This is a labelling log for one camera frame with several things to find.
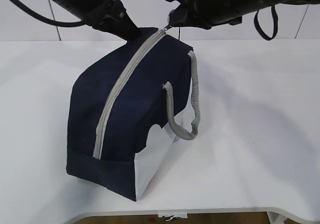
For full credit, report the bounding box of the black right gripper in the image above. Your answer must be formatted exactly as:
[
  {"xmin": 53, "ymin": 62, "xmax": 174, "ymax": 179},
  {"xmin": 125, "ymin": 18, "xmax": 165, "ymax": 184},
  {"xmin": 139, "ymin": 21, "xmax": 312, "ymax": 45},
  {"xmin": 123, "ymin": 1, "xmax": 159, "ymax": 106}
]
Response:
[{"xmin": 166, "ymin": 0, "xmax": 243, "ymax": 30}]

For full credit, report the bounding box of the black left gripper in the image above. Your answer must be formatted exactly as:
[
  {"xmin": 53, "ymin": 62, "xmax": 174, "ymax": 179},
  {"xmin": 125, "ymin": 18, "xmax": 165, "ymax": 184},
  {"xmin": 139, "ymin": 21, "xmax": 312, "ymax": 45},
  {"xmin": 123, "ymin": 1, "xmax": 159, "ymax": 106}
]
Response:
[{"xmin": 79, "ymin": 0, "xmax": 141, "ymax": 41}]

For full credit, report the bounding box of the navy blue lunch bag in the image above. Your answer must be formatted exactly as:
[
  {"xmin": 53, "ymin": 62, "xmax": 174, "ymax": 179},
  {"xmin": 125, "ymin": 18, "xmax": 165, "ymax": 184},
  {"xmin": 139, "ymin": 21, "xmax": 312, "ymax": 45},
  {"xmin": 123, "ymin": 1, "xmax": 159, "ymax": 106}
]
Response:
[{"xmin": 66, "ymin": 28, "xmax": 201, "ymax": 201}]

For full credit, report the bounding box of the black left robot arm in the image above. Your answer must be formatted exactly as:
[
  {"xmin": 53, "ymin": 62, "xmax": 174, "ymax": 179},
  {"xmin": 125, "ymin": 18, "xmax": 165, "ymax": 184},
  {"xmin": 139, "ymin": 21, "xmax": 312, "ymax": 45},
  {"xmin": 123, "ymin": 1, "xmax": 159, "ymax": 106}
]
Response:
[{"xmin": 52, "ymin": 0, "xmax": 140, "ymax": 41}]

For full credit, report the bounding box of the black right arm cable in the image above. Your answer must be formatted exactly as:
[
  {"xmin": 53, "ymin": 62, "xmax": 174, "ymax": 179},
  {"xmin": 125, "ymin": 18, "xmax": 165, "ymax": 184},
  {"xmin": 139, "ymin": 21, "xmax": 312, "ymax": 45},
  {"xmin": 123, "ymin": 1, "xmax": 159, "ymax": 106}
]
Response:
[{"xmin": 253, "ymin": 5, "xmax": 279, "ymax": 41}]

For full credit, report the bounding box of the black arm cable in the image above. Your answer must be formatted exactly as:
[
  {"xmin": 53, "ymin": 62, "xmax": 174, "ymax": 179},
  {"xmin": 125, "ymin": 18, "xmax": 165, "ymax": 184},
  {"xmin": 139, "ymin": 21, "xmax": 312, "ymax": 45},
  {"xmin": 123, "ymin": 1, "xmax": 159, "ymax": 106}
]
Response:
[
  {"xmin": 253, "ymin": 5, "xmax": 279, "ymax": 41},
  {"xmin": 0, "ymin": 0, "xmax": 86, "ymax": 28}
]

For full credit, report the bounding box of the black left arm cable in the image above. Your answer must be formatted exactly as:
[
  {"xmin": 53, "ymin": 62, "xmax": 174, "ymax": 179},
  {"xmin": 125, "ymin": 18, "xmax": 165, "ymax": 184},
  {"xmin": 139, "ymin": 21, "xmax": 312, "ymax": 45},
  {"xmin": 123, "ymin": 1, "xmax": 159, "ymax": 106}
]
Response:
[{"xmin": 0, "ymin": 0, "xmax": 86, "ymax": 28}]

